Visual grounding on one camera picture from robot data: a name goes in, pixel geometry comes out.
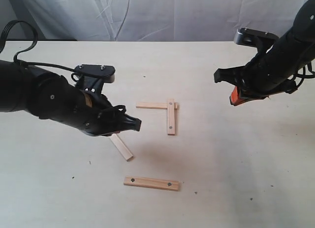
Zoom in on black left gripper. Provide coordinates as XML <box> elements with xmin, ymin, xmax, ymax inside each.
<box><xmin>61</xmin><ymin>76</ymin><xmax>141</xmax><ymax>136</ymax></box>

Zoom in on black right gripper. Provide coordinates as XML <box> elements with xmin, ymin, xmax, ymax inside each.
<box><xmin>214</xmin><ymin>44</ymin><xmax>299</xmax><ymax>106</ymax></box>

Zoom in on plain wooden stick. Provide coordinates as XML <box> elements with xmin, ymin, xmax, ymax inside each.
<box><xmin>136</xmin><ymin>102</ymin><xmax>168</xmax><ymax>109</ymax></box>
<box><xmin>110</xmin><ymin>134</ymin><xmax>134</xmax><ymax>162</ymax></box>

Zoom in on wooden stick with holes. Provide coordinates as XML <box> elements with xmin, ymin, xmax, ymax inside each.
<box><xmin>167</xmin><ymin>98</ymin><xmax>175</xmax><ymax>135</ymax></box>
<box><xmin>123</xmin><ymin>176</ymin><xmax>180</xmax><ymax>192</ymax></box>

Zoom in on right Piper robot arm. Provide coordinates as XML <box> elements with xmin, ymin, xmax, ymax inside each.
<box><xmin>214</xmin><ymin>0</ymin><xmax>315</xmax><ymax>106</ymax></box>

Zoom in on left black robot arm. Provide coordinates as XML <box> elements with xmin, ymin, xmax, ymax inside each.
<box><xmin>0</xmin><ymin>61</ymin><xmax>141</xmax><ymax>136</ymax></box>

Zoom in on white backdrop cloth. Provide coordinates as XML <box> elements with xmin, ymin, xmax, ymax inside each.
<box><xmin>0</xmin><ymin>0</ymin><xmax>307</xmax><ymax>41</ymax></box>

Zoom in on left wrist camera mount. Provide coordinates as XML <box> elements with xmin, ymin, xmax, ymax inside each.
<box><xmin>71</xmin><ymin>64</ymin><xmax>116</xmax><ymax>94</ymax></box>

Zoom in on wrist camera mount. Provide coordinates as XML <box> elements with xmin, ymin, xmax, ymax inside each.
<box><xmin>234</xmin><ymin>28</ymin><xmax>279</xmax><ymax>52</ymax></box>
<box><xmin>71</xmin><ymin>64</ymin><xmax>116</xmax><ymax>94</ymax></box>

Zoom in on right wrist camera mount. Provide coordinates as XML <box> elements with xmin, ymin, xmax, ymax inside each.
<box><xmin>234</xmin><ymin>28</ymin><xmax>279</xmax><ymax>52</ymax></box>

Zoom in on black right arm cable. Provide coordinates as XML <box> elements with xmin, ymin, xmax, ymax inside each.
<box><xmin>292</xmin><ymin>60</ymin><xmax>315</xmax><ymax>88</ymax></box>

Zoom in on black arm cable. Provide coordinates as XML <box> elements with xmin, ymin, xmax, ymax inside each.
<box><xmin>292</xmin><ymin>60</ymin><xmax>315</xmax><ymax>88</ymax></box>
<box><xmin>0</xmin><ymin>20</ymin><xmax>77</xmax><ymax>71</ymax></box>

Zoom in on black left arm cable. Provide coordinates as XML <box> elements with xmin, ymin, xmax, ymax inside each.
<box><xmin>0</xmin><ymin>20</ymin><xmax>77</xmax><ymax>71</ymax></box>

